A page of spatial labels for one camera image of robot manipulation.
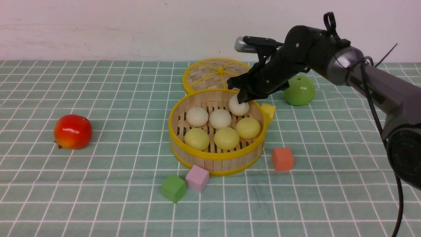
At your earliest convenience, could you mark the green foam cube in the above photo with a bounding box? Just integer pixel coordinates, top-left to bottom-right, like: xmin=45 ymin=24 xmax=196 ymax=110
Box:
xmin=161 ymin=174 xmax=187 ymax=203

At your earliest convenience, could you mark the green checked tablecloth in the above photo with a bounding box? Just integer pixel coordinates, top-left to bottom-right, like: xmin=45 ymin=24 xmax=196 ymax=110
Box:
xmin=0 ymin=61 xmax=398 ymax=237

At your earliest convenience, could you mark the woven bamboo steamer lid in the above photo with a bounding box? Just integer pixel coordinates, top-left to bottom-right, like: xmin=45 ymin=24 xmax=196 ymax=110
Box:
xmin=182 ymin=58 xmax=251 ymax=94

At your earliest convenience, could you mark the bamboo steamer tray yellow rim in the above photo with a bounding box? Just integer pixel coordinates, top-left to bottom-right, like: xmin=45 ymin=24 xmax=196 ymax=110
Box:
xmin=167 ymin=89 xmax=268 ymax=176

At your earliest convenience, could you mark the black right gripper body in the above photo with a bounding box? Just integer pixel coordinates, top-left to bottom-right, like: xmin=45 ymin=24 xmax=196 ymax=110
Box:
xmin=227 ymin=49 xmax=310 ymax=99

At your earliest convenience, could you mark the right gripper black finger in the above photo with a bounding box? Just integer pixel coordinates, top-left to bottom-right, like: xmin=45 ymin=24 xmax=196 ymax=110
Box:
xmin=236 ymin=90 xmax=254 ymax=104

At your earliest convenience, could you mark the green toy apple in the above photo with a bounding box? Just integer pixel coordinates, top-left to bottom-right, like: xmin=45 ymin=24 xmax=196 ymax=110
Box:
xmin=284 ymin=75 xmax=316 ymax=106

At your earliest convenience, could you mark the yellow bun front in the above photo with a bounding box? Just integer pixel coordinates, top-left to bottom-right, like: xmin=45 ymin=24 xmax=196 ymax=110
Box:
xmin=235 ymin=117 xmax=260 ymax=139

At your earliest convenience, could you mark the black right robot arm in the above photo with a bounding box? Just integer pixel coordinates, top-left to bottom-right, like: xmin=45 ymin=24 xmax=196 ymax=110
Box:
xmin=227 ymin=25 xmax=421 ymax=189

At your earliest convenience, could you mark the white bun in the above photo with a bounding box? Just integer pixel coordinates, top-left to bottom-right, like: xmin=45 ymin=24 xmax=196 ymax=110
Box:
xmin=229 ymin=94 xmax=249 ymax=117
xmin=186 ymin=107 xmax=209 ymax=128
xmin=209 ymin=109 xmax=232 ymax=130

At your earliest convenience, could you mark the yellow foam cube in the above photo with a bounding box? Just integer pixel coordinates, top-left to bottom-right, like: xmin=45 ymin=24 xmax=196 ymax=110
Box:
xmin=261 ymin=103 xmax=276 ymax=124

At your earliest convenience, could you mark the red yellow toy pomegranate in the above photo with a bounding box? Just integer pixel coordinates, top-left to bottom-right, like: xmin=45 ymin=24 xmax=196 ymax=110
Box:
xmin=54 ymin=114 xmax=93 ymax=150

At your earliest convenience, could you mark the yellow bun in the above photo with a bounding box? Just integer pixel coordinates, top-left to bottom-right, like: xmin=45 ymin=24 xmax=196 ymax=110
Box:
xmin=214 ymin=127 xmax=240 ymax=150
xmin=235 ymin=117 xmax=260 ymax=139
xmin=184 ymin=128 xmax=210 ymax=151

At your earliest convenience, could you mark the orange foam cube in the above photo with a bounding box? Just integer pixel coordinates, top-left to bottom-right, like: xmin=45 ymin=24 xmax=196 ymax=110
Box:
xmin=272 ymin=147 xmax=295 ymax=171

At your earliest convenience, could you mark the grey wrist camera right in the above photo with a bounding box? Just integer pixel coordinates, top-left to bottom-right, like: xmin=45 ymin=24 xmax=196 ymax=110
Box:
xmin=234 ymin=36 xmax=284 ymax=55

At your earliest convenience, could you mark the pink foam cube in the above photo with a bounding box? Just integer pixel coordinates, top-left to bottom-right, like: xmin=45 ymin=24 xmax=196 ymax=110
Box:
xmin=185 ymin=165 xmax=210 ymax=193

